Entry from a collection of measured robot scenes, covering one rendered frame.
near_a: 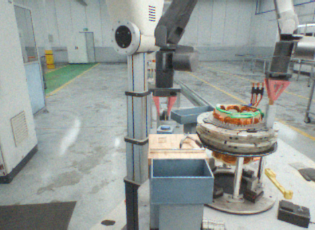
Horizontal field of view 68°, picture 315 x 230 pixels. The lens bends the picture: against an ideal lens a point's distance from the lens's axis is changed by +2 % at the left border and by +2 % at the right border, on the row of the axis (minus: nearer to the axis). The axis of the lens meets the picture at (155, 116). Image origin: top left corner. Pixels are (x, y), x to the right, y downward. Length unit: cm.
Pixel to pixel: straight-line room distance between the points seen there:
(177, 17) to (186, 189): 47
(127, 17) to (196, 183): 74
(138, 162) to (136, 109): 30
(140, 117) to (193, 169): 51
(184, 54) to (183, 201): 41
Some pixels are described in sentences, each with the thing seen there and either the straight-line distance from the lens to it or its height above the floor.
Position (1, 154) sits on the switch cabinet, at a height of 34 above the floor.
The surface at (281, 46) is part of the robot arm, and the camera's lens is 94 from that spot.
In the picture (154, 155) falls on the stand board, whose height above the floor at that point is 107.
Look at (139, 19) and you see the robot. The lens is 106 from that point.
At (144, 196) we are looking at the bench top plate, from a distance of 105.
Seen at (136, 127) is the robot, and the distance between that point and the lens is 120.
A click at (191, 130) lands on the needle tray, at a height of 97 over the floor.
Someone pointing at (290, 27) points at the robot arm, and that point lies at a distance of 97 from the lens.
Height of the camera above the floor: 141
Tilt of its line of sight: 18 degrees down
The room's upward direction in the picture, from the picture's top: straight up
